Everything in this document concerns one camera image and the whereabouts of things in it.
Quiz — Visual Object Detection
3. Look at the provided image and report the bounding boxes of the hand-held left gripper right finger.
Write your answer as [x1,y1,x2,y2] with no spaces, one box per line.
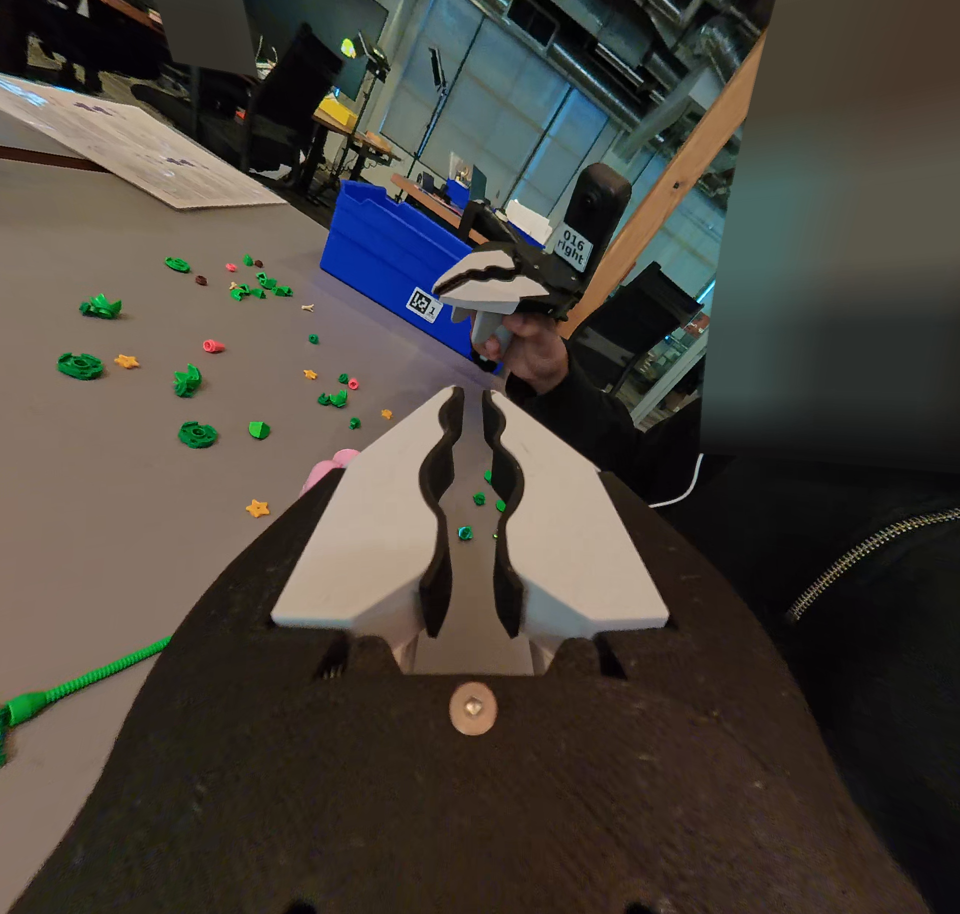
[481,389,671,673]

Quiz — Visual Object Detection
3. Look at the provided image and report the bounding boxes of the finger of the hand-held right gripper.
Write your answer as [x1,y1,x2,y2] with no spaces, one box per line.
[431,270,528,324]
[448,246,525,285]

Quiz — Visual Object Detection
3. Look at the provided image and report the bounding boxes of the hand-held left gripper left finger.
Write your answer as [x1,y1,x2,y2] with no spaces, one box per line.
[270,386,466,673]

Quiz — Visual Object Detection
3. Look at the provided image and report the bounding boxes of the person's right hand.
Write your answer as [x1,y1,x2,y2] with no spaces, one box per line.
[482,312,573,397]

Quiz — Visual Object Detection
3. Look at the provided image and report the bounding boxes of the wooden beam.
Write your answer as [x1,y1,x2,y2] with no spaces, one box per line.
[558,32,768,339]

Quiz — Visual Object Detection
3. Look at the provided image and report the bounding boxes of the pink toy watering can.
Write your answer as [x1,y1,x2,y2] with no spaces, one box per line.
[298,449,363,500]

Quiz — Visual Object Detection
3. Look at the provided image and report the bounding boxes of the wooden office desk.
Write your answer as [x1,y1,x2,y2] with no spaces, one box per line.
[390,173,492,243]

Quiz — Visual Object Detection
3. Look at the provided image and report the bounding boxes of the blue storage bin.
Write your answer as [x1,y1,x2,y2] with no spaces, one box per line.
[320,179,526,367]

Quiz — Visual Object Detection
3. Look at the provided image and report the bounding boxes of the black office chair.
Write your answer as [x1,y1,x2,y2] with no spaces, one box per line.
[570,261,706,397]
[247,23,346,180]

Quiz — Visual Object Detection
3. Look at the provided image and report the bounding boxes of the black light stand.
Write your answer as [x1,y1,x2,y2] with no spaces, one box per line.
[420,45,451,180]

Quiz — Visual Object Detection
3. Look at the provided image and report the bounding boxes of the cluster of green leaves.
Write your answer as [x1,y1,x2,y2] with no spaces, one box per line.
[229,272,295,303]

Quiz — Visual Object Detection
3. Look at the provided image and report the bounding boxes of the person's black jacket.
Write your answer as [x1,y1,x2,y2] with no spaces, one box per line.
[637,449,960,914]

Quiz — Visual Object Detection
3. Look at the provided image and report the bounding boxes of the black monitor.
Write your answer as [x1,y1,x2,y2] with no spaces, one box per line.
[238,0,391,101]

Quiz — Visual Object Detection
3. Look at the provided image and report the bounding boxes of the green toy flower stem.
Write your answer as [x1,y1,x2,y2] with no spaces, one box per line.
[0,635,174,770]

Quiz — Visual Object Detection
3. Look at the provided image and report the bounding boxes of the leaflet in plastic sleeve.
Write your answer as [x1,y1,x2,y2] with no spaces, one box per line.
[0,74,288,211]

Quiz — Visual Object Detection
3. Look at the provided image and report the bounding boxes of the white cable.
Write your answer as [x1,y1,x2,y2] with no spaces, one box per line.
[648,452,706,510]

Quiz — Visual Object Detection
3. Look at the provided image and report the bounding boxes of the black camera tripod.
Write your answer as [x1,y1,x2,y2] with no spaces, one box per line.
[358,29,391,172]

